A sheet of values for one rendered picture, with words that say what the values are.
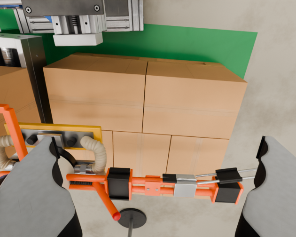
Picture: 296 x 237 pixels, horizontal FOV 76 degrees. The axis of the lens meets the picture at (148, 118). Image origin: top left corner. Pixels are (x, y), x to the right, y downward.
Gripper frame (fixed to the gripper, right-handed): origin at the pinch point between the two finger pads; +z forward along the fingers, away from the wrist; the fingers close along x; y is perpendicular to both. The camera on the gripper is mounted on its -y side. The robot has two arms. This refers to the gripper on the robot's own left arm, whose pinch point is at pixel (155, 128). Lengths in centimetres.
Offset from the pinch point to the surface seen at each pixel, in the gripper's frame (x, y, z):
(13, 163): -50, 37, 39
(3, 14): -116, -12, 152
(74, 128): -28, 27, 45
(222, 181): 20, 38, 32
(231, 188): 24, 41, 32
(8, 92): -72, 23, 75
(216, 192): 19, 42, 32
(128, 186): -8, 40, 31
